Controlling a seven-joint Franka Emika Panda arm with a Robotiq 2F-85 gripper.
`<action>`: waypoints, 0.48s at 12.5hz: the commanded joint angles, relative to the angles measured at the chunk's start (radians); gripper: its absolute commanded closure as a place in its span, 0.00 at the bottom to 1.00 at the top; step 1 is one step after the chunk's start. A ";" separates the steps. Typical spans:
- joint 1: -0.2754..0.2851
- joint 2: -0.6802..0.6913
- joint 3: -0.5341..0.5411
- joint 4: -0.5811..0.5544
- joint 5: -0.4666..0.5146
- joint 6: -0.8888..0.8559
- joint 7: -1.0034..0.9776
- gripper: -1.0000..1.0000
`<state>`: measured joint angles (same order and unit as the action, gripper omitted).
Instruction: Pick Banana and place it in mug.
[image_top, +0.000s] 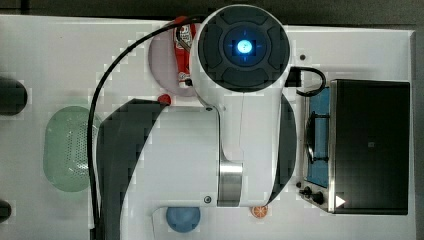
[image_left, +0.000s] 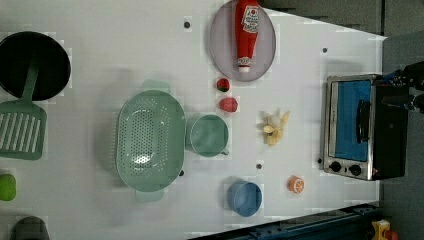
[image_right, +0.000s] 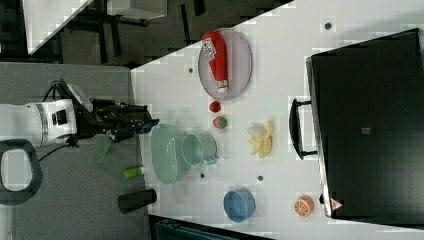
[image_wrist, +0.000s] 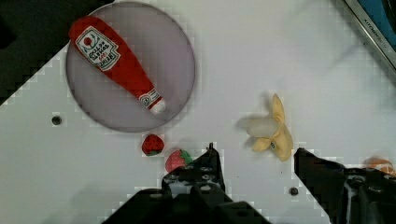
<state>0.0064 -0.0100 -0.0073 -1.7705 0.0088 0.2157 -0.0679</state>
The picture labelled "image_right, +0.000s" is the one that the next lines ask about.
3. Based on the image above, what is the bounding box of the red ketchup bottle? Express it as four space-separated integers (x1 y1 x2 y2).
202 30 229 93

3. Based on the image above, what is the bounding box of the black toaster oven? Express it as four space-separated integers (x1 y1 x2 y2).
305 29 424 229

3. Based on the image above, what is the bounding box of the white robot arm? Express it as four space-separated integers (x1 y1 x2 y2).
0 99 159 147

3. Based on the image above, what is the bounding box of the grey round plate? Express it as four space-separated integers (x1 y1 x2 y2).
198 28 252 101

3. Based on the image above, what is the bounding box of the blue cup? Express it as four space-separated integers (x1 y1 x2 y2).
223 188 256 223

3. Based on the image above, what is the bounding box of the green colander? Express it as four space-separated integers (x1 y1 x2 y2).
151 124 190 185

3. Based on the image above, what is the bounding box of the toy orange half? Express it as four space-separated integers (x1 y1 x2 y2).
294 195 314 217

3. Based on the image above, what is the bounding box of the blue metal frame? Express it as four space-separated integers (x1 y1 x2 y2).
154 221 255 240

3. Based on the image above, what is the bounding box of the lime green object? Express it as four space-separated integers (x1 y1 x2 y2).
123 167 144 180

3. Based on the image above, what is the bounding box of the green spatula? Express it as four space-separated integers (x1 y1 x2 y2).
95 139 111 163

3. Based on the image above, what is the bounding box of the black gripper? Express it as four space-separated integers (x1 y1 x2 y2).
75 99 159 143

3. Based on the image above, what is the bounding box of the dark red toy strawberry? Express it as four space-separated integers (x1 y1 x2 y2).
209 101 221 113

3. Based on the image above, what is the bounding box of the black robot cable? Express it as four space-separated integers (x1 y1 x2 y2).
37 80 78 163

